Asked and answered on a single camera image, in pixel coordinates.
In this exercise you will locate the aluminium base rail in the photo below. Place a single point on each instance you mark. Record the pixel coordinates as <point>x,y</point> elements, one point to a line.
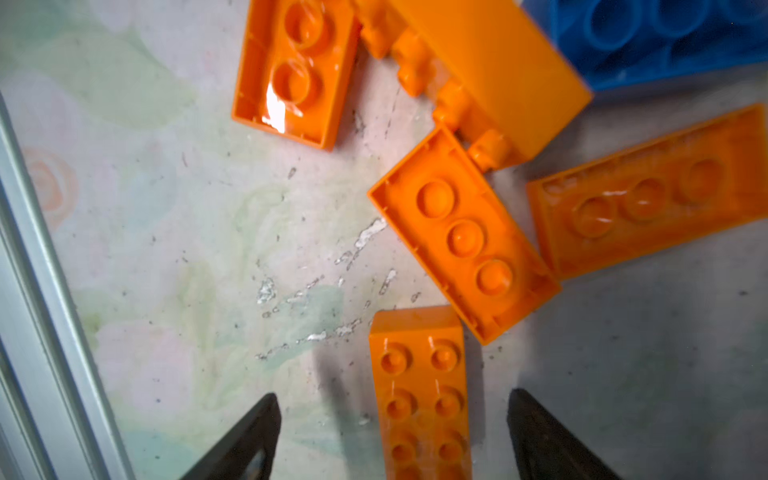
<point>56,421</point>

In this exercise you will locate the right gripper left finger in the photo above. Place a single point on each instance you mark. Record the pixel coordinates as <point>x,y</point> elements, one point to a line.
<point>248,449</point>

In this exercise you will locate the orange lego diagonal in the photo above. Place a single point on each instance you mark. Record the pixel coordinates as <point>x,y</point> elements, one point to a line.
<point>496,80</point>

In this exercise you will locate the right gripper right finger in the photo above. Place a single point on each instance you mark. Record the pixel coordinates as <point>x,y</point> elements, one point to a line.
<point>544,448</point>

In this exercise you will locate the orange lego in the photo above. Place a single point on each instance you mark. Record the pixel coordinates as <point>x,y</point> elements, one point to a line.
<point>659,194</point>
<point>419,373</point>
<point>295,68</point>
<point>446,213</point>

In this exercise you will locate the tall blue lego centre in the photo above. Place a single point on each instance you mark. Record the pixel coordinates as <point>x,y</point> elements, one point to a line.
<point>622,45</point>

